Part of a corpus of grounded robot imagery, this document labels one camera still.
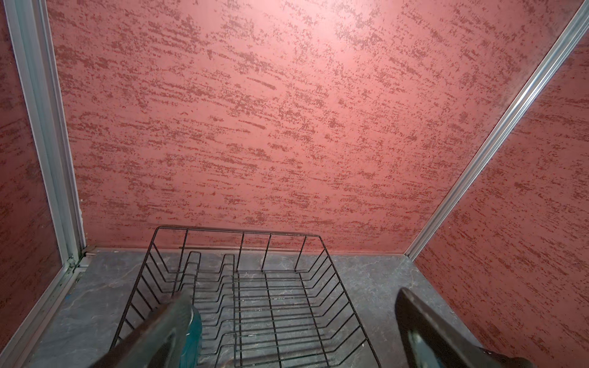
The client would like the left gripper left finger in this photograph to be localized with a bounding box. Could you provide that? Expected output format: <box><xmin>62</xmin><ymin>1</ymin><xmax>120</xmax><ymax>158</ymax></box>
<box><xmin>92</xmin><ymin>294</ymin><xmax>193</xmax><ymax>367</ymax></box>

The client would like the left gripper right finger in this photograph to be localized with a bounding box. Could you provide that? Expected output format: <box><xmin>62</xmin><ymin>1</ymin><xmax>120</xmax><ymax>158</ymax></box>
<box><xmin>395</xmin><ymin>288</ymin><xmax>535</xmax><ymax>367</ymax></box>

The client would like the left corner aluminium profile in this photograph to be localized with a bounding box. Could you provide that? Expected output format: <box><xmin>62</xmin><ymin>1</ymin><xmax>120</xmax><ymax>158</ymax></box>
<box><xmin>4</xmin><ymin>1</ymin><xmax>87</xmax><ymax>267</ymax></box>

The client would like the corner aluminium profile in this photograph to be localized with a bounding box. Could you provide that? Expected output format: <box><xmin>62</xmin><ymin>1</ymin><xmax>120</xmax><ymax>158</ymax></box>
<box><xmin>4</xmin><ymin>1</ymin><xmax>87</xmax><ymax>267</ymax></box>
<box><xmin>404</xmin><ymin>1</ymin><xmax>588</xmax><ymax>262</ymax></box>

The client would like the right corner aluminium profile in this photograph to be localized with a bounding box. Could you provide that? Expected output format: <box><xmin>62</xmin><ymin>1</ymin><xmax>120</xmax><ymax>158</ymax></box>
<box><xmin>404</xmin><ymin>1</ymin><xmax>588</xmax><ymax>262</ymax></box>

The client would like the black wire dish rack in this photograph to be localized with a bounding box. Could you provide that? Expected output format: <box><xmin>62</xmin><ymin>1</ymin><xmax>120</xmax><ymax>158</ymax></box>
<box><xmin>111</xmin><ymin>225</ymin><xmax>380</xmax><ymax>367</ymax></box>

